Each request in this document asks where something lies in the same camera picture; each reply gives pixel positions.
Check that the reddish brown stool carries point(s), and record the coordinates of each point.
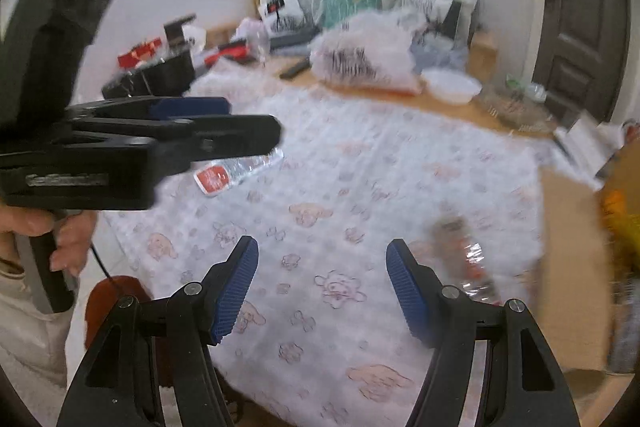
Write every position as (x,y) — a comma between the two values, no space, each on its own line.
(107,302)

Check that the pink plastic bag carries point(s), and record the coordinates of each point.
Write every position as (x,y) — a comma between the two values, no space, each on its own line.
(250,28)

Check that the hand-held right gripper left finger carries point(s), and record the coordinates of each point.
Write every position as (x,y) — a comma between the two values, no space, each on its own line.
(235,292)

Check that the orange clear snack packet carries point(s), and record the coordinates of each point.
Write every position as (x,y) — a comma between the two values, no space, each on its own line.
(612,204)

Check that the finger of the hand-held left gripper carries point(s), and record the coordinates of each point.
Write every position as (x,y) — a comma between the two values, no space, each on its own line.
(190,107)
(235,134)

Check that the black appliance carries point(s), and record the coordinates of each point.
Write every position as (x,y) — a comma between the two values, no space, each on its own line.
(170,67)

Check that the person's left hand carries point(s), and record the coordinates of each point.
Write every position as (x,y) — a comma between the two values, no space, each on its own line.
(25,222)

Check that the white plastic bowl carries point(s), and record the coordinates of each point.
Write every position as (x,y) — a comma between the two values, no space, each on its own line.
(452,84)

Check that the clear plastic packs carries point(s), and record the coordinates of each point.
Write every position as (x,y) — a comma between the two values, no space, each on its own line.
(515,109)

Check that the dark panelled door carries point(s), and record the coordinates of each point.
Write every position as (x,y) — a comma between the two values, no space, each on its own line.
(575,7)

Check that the grey sofa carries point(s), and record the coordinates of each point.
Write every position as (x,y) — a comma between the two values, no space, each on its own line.
(312,7)

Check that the white tree print cushion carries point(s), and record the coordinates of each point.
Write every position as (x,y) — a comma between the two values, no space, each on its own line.
(280,7)

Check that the clear water bottle red label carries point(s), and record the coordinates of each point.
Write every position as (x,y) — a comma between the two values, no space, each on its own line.
(215,179)
(470,257)

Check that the yellow snack packet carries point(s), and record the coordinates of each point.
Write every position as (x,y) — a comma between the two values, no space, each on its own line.
(625,242)

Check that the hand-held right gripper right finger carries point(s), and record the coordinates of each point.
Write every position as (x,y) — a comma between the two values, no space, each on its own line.
(405,297)

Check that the cartoon printed tablecloth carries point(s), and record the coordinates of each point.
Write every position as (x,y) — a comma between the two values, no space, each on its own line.
(375,167)

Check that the wine glass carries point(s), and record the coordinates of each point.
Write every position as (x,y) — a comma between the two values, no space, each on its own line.
(261,39)

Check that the black remote control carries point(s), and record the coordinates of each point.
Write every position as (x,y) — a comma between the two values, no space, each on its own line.
(295,69)

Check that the cardboard box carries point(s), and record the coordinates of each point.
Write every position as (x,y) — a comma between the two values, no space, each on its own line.
(570,257)

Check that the white printed plastic bag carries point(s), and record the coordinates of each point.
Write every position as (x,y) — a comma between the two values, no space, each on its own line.
(360,57)

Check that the white open box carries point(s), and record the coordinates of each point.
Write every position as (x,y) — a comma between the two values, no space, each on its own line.
(585,142)

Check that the red and black gadget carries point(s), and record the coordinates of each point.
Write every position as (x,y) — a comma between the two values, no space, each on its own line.
(227,51)

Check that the red box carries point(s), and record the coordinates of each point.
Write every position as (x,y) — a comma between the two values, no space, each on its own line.
(140,52)

